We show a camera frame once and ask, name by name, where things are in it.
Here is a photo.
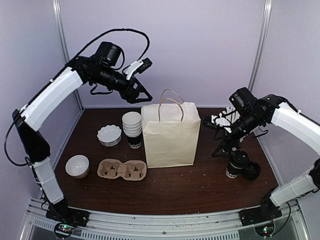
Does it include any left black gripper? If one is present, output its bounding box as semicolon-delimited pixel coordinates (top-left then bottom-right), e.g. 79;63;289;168
91;65;153;104

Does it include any black paper coffee cup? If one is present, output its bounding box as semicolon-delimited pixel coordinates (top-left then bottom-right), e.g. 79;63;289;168
225;153;244;179

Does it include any black cup lid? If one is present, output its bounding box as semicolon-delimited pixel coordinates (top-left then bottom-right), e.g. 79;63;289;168
229;150;250;168

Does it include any cream paper bag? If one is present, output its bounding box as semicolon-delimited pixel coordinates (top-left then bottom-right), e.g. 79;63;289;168
141;88;201;169

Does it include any cardboard cup carrier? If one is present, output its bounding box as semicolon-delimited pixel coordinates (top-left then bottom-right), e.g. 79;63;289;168
97;158;148;182

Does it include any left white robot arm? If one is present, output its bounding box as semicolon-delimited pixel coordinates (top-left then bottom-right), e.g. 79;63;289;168
12;41;153;222

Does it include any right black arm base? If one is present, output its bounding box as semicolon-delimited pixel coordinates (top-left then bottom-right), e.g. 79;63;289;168
238;206;282;227

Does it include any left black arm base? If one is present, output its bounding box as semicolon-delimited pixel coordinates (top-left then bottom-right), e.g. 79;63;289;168
45;203;90;227

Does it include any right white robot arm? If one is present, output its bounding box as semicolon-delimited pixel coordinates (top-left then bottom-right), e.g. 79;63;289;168
206;87;320;221

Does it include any stack of paper cups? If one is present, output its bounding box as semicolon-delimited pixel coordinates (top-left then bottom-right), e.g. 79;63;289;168
122;111;142;149

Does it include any stack of black lids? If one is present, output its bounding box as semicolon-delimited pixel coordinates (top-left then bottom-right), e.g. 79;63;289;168
242;161;262;181

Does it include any white scalloped bowl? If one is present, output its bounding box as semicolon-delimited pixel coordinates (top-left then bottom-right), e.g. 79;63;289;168
97;125;122;147

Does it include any white round bowl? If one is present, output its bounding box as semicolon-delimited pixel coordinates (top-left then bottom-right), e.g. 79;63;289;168
65;155;90;179

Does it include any aluminium front rail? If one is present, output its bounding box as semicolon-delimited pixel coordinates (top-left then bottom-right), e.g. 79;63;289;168
18;198;312;240

